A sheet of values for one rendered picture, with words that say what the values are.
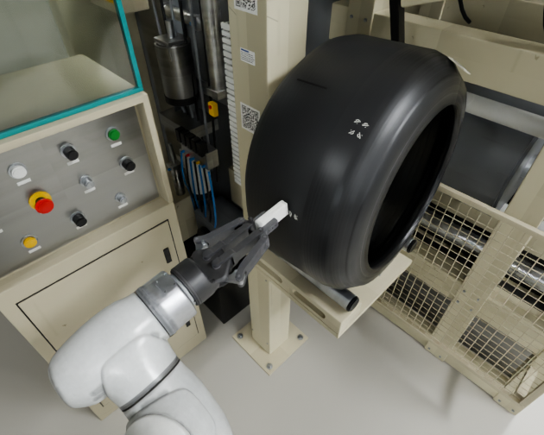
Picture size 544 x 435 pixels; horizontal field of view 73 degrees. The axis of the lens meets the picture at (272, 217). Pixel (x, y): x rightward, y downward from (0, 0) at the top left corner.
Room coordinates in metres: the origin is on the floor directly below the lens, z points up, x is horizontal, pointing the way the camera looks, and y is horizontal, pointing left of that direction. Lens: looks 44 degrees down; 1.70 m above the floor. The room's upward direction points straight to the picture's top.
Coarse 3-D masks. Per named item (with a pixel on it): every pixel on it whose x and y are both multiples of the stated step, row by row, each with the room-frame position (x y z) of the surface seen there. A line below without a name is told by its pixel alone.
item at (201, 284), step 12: (180, 264) 0.37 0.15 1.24; (192, 264) 0.37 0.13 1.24; (204, 264) 0.39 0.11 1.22; (228, 264) 0.39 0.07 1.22; (180, 276) 0.35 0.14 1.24; (192, 276) 0.35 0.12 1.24; (204, 276) 0.35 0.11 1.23; (216, 276) 0.36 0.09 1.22; (192, 288) 0.33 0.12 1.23; (204, 288) 0.34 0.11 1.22; (216, 288) 0.35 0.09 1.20; (204, 300) 0.34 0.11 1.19
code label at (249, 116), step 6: (240, 102) 0.89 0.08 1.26; (246, 108) 0.88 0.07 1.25; (252, 108) 0.86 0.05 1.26; (246, 114) 0.88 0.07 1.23; (252, 114) 0.86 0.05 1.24; (258, 114) 0.84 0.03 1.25; (246, 120) 0.88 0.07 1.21; (252, 120) 0.86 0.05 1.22; (258, 120) 0.84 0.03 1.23; (246, 126) 0.88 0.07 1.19; (252, 126) 0.86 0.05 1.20; (252, 132) 0.86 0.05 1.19
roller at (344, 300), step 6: (288, 264) 0.65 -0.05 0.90; (300, 270) 0.62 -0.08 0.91; (306, 276) 0.60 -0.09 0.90; (312, 282) 0.59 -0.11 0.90; (318, 282) 0.58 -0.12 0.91; (324, 288) 0.56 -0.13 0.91; (330, 288) 0.56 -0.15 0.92; (330, 294) 0.55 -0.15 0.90; (336, 294) 0.54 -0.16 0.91; (342, 294) 0.53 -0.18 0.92; (348, 294) 0.53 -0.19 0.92; (354, 294) 0.54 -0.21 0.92; (336, 300) 0.53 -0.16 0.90; (342, 300) 0.52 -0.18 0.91; (348, 300) 0.52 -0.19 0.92; (354, 300) 0.52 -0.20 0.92; (342, 306) 0.52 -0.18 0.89; (348, 306) 0.51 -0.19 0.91; (354, 306) 0.52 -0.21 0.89
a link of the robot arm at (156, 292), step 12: (156, 276) 0.35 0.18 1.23; (168, 276) 0.35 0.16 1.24; (144, 288) 0.33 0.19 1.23; (156, 288) 0.32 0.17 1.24; (168, 288) 0.33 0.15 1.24; (180, 288) 0.33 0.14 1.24; (144, 300) 0.31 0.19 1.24; (156, 300) 0.31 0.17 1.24; (168, 300) 0.31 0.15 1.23; (180, 300) 0.31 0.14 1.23; (192, 300) 0.33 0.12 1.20; (156, 312) 0.29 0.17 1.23; (168, 312) 0.30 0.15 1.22; (180, 312) 0.30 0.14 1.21; (192, 312) 0.31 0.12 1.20; (168, 324) 0.28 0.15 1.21; (180, 324) 0.30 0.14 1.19
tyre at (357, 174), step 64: (320, 64) 0.69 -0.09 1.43; (384, 64) 0.65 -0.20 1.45; (448, 64) 0.70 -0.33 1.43; (256, 128) 0.67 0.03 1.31; (320, 128) 0.57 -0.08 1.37; (384, 128) 0.54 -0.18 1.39; (448, 128) 0.78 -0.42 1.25; (256, 192) 0.57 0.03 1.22; (320, 192) 0.49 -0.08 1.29; (384, 192) 0.50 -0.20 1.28; (320, 256) 0.46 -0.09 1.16; (384, 256) 0.60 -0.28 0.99
